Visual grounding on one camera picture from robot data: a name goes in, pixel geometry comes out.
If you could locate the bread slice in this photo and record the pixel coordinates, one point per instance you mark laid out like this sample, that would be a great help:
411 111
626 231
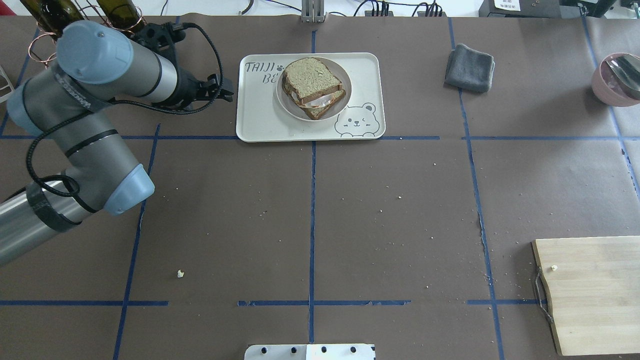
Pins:
316 114
310 79

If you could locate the copper wire bottle rack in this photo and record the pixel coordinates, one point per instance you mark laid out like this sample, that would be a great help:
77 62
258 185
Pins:
41 48

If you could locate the steel scoop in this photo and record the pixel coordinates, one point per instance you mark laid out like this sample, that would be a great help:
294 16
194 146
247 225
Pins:
626 71

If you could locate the green wine bottle front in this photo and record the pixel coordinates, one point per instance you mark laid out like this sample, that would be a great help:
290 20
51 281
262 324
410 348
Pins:
122 14

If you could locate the wooden cutting board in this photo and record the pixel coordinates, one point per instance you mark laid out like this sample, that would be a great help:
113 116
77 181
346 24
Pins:
592 288

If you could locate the white round plate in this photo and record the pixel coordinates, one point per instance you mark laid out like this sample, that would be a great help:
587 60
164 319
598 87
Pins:
289 106

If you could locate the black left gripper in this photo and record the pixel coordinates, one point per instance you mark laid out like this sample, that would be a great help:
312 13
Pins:
186 88

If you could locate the aluminium frame post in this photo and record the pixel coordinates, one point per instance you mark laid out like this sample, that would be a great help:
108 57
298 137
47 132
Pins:
313 11

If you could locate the grey folded cloth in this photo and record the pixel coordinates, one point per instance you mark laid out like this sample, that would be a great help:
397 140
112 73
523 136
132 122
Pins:
470 69

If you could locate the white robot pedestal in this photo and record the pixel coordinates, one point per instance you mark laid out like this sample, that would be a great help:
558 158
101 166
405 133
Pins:
328 351

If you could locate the white bear tray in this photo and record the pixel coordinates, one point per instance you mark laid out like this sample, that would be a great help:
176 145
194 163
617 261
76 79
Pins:
261 119

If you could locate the fried egg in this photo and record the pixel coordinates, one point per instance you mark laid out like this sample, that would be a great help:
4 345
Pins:
319 103

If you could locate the pink plastic bowl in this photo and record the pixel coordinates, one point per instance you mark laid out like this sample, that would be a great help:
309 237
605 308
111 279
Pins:
607 88

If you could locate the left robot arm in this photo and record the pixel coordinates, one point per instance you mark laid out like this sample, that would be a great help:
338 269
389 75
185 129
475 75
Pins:
78 162

